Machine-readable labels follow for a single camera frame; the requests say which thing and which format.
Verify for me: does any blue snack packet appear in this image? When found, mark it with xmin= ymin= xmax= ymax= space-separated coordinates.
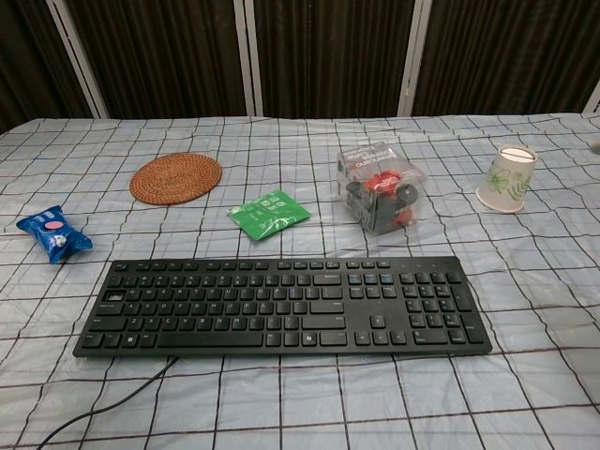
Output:
xmin=16 ymin=204 xmax=94 ymax=266

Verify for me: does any clear plastic capsule box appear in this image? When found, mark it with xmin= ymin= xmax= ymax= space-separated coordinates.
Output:
xmin=333 ymin=142 xmax=422 ymax=234

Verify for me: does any green foil packet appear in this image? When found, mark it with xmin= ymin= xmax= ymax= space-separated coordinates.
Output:
xmin=227 ymin=187 xmax=313 ymax=241

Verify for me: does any upturned floral paper cup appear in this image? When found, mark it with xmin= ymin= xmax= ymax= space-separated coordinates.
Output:
xmin=475 ymin=144 xmax=538 ymax=214

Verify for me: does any black computer keyboard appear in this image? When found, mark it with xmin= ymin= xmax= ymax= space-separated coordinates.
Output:
xmin=73 ymin=255 xmax=494 ymax=361

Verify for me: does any light blue checked tablecloth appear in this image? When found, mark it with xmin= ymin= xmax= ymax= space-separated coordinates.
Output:
xmin=0 ymin=111 xmax=600 ymax=450

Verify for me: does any black pleated curtain panel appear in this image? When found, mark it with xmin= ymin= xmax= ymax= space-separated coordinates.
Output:
xmin=65 ymin=0 xmax=249 ymax=118
xmin=0 ymin=0 xmax=98 ymax=135
xmin=412 ymin=0 xmax=600 ymax=116
xmin=252 ymin=0 xmax=416 ymax=118

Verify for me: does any round woven rattan coaster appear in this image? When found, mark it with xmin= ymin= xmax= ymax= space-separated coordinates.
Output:
xmin=129 ymin=152 xmax=223 ymax=206

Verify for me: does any black keyboard cable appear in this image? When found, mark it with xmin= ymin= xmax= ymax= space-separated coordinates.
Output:
xmin=39 ymin=355 xmax=182 ymax=450

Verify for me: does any white divider frame post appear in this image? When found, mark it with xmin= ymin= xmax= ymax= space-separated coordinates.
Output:
xmin=580 ymin=79 xmax=600 ymax=113
xmin=46 ymin=0 xmax=112 ymax=118
xmin=232 ymin=0 xmax=266 ymax=117
xmin=397 ymin=0 xmax=432 ymax=116

